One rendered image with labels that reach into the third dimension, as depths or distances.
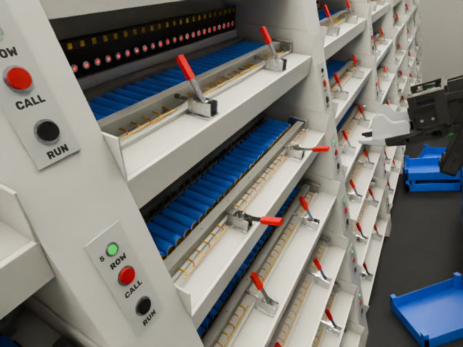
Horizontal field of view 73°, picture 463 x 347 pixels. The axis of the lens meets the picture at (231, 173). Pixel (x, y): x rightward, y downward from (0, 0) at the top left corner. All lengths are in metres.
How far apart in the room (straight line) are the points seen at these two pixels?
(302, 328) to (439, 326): 0.77
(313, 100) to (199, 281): 0.56
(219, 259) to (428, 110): 0.42
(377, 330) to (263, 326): 0.91
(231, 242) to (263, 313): 0.20
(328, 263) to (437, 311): 0.67
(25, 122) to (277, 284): 0.56
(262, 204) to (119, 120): 0.30
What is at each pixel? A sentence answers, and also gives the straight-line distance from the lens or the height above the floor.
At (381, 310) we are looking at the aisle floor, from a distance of 1.58.
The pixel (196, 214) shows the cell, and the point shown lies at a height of 0.95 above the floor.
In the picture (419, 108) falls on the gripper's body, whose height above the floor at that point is 1.01.
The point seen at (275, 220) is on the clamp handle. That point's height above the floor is 0.93.
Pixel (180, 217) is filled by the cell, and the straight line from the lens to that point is 0.53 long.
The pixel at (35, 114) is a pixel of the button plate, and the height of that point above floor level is 1.19.
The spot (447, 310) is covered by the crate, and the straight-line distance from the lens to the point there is 1.60.
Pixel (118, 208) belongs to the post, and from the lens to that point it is 0.33.
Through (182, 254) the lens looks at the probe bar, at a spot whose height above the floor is 0.95.
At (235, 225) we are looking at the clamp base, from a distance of 0.54.
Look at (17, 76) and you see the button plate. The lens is 0.29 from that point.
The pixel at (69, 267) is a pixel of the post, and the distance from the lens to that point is 0.32.
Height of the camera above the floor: 1.21
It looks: 23 degrees down
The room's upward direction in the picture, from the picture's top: 18 degrees counter-clockwise
